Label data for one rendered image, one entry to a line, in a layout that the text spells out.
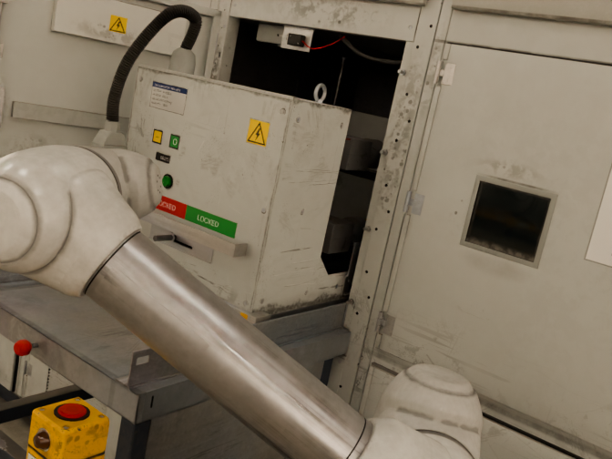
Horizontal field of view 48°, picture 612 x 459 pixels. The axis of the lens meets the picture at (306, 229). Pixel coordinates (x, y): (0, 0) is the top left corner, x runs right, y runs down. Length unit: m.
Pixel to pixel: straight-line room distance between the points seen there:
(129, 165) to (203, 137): 0.62
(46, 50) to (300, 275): 0.87
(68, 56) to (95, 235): 1.16
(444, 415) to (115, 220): 0.52
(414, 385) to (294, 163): 0.63
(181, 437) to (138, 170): 0.64
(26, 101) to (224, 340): 1.22
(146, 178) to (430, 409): 0.51
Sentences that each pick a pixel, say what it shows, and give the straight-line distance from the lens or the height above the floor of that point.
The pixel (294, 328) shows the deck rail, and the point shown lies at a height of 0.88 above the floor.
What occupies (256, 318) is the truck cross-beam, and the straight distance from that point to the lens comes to 1.49.
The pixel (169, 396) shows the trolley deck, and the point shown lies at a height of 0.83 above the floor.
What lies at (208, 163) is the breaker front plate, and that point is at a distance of 1.57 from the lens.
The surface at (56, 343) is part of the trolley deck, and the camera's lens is 1.44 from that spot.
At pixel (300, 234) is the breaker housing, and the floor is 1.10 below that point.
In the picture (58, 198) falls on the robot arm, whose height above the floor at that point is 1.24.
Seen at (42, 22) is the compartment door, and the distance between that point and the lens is 1.92.
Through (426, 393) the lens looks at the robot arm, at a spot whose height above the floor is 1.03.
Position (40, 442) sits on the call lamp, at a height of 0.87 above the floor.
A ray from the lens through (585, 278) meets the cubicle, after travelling 1.49.
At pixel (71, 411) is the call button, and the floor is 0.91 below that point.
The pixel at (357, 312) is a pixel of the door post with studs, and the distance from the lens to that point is 1.74.
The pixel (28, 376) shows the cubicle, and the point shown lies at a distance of 2.84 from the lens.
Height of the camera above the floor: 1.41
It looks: 11 degrees down
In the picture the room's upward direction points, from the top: 12 degrees clockwise
